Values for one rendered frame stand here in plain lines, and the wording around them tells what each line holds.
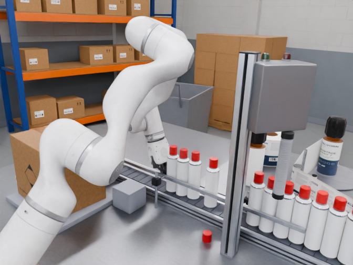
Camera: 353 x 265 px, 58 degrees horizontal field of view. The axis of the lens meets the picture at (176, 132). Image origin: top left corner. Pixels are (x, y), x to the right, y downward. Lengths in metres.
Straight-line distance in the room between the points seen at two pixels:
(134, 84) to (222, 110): 3.99
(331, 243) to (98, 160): 0.75
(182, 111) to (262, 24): 3.16
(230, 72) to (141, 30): 3.78
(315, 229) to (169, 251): 0.48
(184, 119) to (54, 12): 2.24
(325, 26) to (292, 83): 4.79
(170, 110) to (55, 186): 2.70
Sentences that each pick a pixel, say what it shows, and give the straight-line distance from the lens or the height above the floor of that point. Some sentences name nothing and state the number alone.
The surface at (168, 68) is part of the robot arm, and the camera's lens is 0.92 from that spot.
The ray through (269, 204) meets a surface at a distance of 1.15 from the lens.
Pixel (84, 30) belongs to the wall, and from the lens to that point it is 5.73.
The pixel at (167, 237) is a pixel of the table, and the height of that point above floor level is 0.83.
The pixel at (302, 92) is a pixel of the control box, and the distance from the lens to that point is 0.95.
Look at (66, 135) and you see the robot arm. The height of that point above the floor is 1.28.
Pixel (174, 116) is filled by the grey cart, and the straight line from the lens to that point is 3.48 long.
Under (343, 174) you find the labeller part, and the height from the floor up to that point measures 0.89.
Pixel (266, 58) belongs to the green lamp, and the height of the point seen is 1.48.
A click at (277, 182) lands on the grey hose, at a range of 1.01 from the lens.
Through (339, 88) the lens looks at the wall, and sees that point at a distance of 5.66.
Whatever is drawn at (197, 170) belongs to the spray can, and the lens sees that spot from 1.27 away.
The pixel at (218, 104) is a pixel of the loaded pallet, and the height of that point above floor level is 0.39.
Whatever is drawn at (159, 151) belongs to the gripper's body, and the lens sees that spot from 1.34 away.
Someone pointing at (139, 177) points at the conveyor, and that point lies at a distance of 1.50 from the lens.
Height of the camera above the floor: 1.58
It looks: 19 degrees down
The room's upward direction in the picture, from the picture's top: 2 degrees clockwise
